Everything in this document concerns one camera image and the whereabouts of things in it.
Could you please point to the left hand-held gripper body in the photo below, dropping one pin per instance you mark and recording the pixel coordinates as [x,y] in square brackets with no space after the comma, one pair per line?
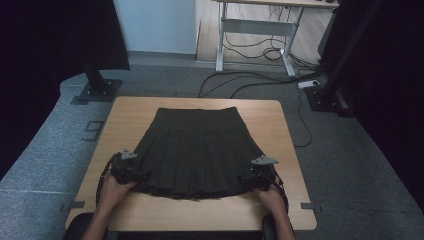
[122,168]

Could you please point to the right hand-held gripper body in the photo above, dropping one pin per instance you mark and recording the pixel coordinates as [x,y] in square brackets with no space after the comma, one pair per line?
[263,173]

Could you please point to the black pleated skirt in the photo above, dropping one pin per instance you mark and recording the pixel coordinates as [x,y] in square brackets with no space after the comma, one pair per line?
[196,150]

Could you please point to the person's left hand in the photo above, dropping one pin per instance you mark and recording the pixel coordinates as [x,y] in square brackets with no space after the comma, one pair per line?
[115,193]

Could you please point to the person's right hand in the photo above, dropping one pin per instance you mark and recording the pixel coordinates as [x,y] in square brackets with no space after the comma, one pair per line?
[271,200]

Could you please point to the grey floor tape strip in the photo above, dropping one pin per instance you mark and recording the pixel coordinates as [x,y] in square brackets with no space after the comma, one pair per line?
[74,205]
[310,206]

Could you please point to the white power strip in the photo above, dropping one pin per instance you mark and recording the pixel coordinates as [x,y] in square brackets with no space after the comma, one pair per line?
[308,84]

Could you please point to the black curtain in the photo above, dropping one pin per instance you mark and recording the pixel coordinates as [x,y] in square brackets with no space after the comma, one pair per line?
[50,60]
[393,83]

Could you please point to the black stand with base plate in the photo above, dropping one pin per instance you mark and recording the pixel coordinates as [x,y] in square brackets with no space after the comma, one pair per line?
[328,90]
[98,88]

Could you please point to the white metal desk frame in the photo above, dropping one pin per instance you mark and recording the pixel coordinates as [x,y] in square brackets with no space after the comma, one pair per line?
[256,28]

